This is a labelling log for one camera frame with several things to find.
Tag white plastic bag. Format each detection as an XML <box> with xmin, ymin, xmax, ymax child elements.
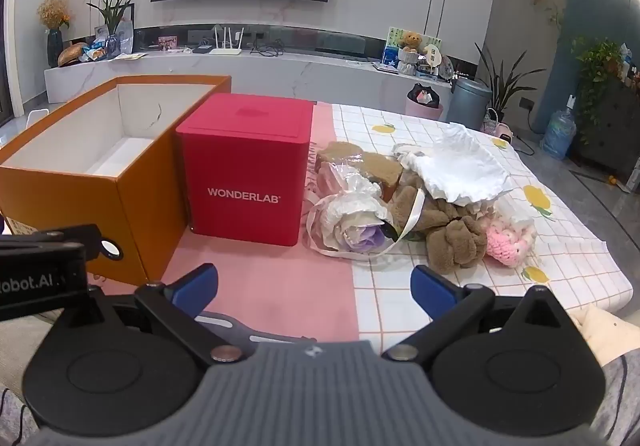
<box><xmin>392</xmin><ymin>122</ymin><xmax>516</xmax><ymax>204</ymax></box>
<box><xmin>117</xmin><ymin>20</ymin><xmax>135</xmax><ymax>55</ymax></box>

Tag white marble tv console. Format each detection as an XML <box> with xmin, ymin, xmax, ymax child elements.
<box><xmin>44</xmin><ymin>46</ymin><xmax>481</xmax><ymax>111</ymax></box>

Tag small pink bag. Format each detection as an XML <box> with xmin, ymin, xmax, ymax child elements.
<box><xmin>481</xmin><ymin>108</ymin><xmax>513</xmax><ymax>141</ymax></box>

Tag orange cardboard box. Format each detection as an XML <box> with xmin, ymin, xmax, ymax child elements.
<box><xmin>0</xmin><ymin>74</ymin><xmax>233</xmax><ymax>287</ymax></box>

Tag red square box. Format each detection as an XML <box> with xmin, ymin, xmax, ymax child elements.
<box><xmin>175</xmin><ymin>93</ymin><xmax>316</xmax><ymax>247</ymax></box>

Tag green vine plant on cabinet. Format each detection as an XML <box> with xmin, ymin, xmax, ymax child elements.
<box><xmin>570</xmin><ymin>36</ymin><xmax>626</xmax><ymax>147</ymax></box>

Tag brown bread-shaped cushion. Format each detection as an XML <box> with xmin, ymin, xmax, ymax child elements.
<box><xmin>57</xmin><ymin>42</ymin><xmax>90</xmax><ymax>68</ymax></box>

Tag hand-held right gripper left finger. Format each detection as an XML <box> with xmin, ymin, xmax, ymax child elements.
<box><xmin>52</xmin><ymin>263</ymin><xmax>256</xmax><ymax>367</ymax></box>

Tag pink printed mat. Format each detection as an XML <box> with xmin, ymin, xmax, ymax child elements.
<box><xmin>87</xmin><ymin>100</ymin><xmax>386</xmax><ymax>344</ymax></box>

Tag white wifi router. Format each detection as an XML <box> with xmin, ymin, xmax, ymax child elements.
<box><xmin>209</xmin><ymin>26</ymin><xmax>246</xmax><ymax>57</ymax></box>

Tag green plant in glass vase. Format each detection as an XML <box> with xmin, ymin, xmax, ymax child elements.
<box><xmin>86</xmin><ymin>0</ymin><xmax>143</xmax><ymax>59</ymax></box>

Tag dark vase with dried flowers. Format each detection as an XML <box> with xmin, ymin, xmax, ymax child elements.
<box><xmin>36</xmin><ymin>0</ymin><xmax>73</xmax><ymax>69</ymax></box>

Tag pile of snack bags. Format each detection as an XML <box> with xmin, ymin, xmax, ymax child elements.
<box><xmin>80</xmin><ymin>38</ymin><xmax>108</xmax><ymax>62</ymax></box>

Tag grey trash bin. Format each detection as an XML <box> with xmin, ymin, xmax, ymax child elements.
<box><xmin>446</xmin><ymin>77</ymin><xmax>493</xmax><ymax>131</ymax></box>

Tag long-leaf potted plant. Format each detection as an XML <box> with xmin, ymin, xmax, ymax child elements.
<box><xmin>475</xmin><ymin>43</ymin><xmax>546</xmax><ymax>124</ymax></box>

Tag small brown teddy bear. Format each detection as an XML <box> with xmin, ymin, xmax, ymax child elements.
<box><xmin>400</xmin><ymin>30</ymin><xmax>426</xmax><ymax>54</ymax></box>

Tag purple flower bouquet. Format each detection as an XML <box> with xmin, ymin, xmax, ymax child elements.
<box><xmin>306</xmin><ymin>163</ymin><xmax>401</xmax><ymax>257</ymax></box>

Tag teddy bear toy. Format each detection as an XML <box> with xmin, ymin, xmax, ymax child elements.
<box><xmin>382</xmin><ymin>27</ymin><xmax>442</xmax><ymax>66</ymax></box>

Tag dark cabinet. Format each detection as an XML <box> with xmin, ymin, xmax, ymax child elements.
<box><xmin>570</xmin><ymin>76</ymin><xmax>640</xmax><ymax>181</ymax></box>

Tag person's striped clothing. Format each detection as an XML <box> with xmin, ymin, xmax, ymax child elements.
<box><xmin>0</xmin><ymin>351</ymin><xmax>640</xmax><ymax>446</ymax></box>

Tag pink trash bin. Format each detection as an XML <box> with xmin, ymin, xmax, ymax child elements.
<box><xmin>405</xmin><ymin>83</ymin><xmax>445</xmax><ymax>121</ymax></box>

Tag pink crochet toy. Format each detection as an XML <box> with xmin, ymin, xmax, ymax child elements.
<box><xmin>480</xmin><ymin>213</ymin><xmax>538</xmax><ymax>267</ymax></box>

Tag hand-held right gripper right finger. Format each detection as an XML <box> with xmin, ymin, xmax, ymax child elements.
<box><xmin>382</xmin><ymin>266</ymin><xmax>571</xmax><ymax>362</ymax></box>

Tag blue water jug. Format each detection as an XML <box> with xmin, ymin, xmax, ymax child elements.
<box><xmin>540</xmin><ymin>96</ymin><xmax>577</xmax><ymax>161</ymax></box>

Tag black cables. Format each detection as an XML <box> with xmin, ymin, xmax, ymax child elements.
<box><xmin>250</xmin><ymin>38</ymin><xmax>286</xmax><ymax>57</ymax></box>

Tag brown plush toy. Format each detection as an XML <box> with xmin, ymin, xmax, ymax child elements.
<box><xmin>387</xmin><ymin>171</ymin><xmax>488</xmax><ymax>275</ymax></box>

